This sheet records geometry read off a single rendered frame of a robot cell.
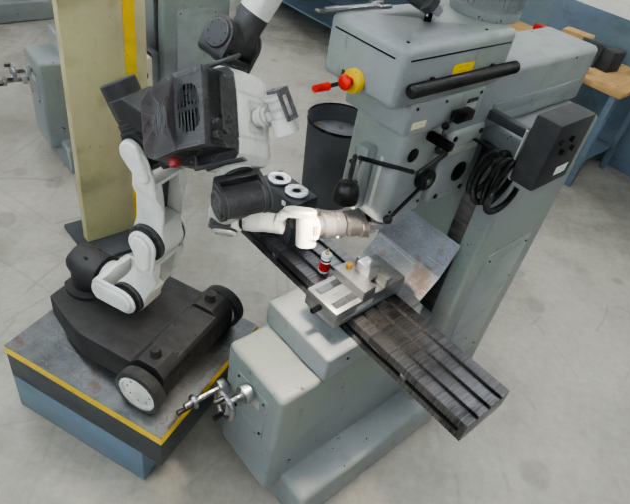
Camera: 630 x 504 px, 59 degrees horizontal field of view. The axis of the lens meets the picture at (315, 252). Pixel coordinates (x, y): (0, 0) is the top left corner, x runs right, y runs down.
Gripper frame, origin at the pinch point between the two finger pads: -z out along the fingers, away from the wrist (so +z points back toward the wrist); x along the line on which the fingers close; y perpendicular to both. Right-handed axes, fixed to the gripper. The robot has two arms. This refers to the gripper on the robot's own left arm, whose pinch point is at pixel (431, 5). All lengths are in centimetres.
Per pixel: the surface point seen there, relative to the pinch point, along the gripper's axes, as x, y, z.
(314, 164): -169, -103, -139
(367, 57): 8.3, -18.8, 12.8
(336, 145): -158, -81, -136
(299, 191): -36, -74, -32
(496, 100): 1.8, -6.5, -41.2
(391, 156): 9.7, -35.9, -13.4
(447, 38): 12.5, -4.1, 0.0
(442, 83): 18.2, -12.7, -2.6
